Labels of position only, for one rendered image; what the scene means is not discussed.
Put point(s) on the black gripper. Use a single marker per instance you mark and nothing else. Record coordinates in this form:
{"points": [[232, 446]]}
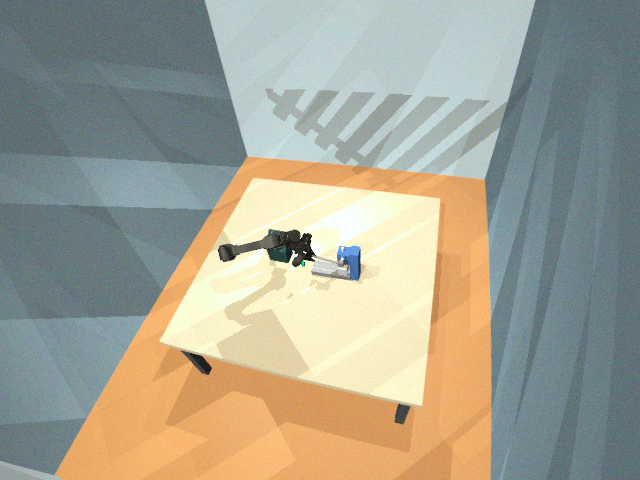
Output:
{"points": [[301, 255]]}

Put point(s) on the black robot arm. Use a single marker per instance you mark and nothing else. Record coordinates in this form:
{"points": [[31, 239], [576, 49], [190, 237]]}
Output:
{"points": [[228, 252]]}

